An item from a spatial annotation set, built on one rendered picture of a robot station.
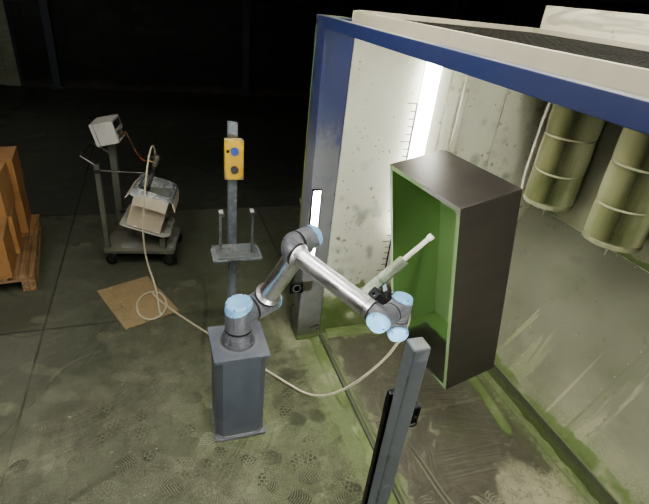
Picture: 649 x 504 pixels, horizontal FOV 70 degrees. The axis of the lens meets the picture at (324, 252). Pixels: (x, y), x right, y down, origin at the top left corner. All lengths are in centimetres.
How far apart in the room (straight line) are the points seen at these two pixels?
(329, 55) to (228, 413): 214
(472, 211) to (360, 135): 113
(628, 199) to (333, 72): 181
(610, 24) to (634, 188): 90
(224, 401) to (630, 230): 251
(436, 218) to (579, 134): 106
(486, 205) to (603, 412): 161
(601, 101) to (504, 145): 248
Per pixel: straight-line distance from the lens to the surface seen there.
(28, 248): 493
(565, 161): 346
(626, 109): 119
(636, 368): 335
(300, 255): 208
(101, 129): 448
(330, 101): 294
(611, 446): 331
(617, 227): 319
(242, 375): 272
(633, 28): 312
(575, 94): 129
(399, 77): 309
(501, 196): 229
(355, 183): 317
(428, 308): 335
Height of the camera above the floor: 242
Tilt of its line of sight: 29 degrees down
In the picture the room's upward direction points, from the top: 7 degrees clockwise
